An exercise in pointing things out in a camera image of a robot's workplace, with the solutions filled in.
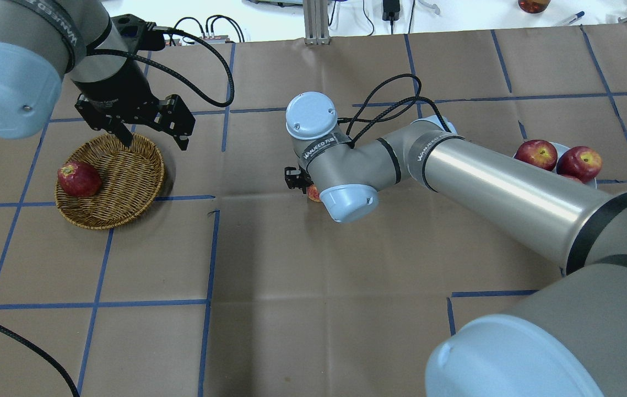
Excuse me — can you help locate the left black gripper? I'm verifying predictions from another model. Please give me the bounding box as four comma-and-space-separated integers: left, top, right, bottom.
69, 15, 196, 151

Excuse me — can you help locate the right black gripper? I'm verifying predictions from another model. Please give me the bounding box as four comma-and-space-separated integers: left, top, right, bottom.
285, 168, 313, 194

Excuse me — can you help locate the yellowish red apple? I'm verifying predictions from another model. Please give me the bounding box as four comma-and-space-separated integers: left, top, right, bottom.
306, 184, 321, 202

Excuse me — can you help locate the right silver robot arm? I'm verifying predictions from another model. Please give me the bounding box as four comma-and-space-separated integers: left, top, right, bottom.
285, 92, 627, 396

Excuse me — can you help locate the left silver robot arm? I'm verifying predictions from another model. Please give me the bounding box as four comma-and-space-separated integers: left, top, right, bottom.
0, 1, 195, 151

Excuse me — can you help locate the woven wicker basket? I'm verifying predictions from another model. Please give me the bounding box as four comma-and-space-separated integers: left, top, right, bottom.
55, 133, 166, 229

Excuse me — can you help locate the dark red apple in basket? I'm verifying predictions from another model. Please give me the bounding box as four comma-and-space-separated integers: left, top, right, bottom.
57, 161, 102, 197

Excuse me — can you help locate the red apple on plate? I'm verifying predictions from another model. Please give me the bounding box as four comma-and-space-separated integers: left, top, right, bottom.
514, 139, 559, 171
556, 146, 603, 183

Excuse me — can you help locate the light blue plate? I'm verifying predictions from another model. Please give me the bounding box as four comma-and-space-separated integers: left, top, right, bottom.
514, 139, 603, 189

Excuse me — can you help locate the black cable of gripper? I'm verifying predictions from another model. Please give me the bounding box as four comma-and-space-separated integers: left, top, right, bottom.
87, 28, 235, 108

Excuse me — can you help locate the aluminium frame post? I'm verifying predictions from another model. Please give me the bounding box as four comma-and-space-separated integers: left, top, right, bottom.
302, 0, 331, 46

